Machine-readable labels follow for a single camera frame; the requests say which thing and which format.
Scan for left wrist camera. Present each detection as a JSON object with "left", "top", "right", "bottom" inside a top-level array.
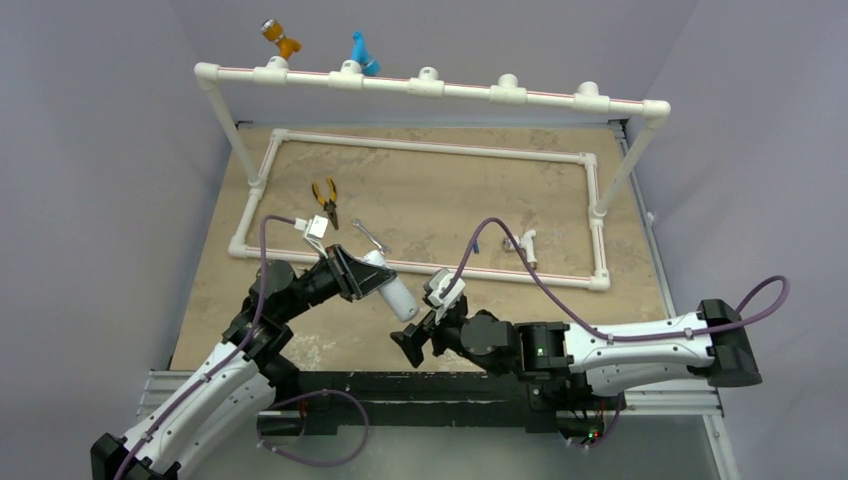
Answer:
[{"left": 294, "top": 215, "right": 330, "bottom": 257}]

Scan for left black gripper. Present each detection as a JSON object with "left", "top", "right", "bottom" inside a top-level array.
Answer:
[{"left": 278, "top": 244, "right": 395, "bottom": 323}]

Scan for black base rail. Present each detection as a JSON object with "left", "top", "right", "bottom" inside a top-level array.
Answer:
[{"left": 257, "top": 371, "right": 626, "bottom": 442}]

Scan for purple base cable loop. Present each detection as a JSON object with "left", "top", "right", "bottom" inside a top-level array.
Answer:
[{"left": 256, "top": 386, "right": 374, "bottom": 468}]

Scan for silver wrench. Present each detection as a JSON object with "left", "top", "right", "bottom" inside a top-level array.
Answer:
[{"left": 351, "top": 218, "right": 391, "bottom": 256}]

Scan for aluminium table frame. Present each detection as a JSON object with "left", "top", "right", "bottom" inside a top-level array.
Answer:
[{"left": 164, "top": 128, "right": 729, "bottom": 479}]

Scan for white PVC pipe frame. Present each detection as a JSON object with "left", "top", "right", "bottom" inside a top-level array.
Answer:
[{"left": 194, "top": 56, "right": 671, "bottom": 291}]

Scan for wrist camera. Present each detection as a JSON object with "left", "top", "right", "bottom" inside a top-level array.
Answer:
[
  {"left": 423, "top": 268, "right": 466, "bottom": 310},
  {"left": 294, "top": 215, "right": 330, "bottom": 257}
]

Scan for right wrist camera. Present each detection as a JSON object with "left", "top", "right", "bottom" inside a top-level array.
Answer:
[{"left": 423, "top": 268, "right": 466, "bottom": 310}]

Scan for blue faucet nozzle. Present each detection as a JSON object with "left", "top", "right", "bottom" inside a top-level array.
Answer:
[{"left": 350, "top": 31, "right": 381, "bottom": 77}]

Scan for white plastic faucet tap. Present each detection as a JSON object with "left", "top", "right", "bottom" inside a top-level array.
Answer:
[{"left": 502, "top": 229, "right": 538, "bottom": 270}]

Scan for yellow handled pliers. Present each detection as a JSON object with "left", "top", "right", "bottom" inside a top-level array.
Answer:
[{"left": 311, "top": 177, "right": 339, "bottom": 230}]

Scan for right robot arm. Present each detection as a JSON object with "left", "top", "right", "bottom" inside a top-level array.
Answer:
[{"left": 390, "top": 299, "right": 762, "bottom": 407}]

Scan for orange faucet nozzle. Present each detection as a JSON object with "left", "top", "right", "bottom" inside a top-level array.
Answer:
[{"left": 260, "top": 18, "right": 302, "bottom": 60}]

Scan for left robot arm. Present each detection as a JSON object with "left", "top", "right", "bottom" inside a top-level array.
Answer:
[{"left": 90, "top": 245, "right": 397, "bottom": 479}]

